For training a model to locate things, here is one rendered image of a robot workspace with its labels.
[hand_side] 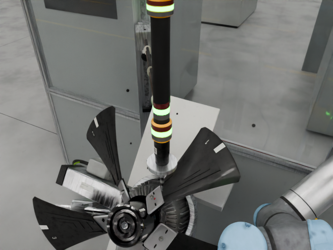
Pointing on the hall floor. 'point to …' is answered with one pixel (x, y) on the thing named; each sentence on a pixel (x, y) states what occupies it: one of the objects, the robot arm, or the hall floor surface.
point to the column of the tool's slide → (140, 69)
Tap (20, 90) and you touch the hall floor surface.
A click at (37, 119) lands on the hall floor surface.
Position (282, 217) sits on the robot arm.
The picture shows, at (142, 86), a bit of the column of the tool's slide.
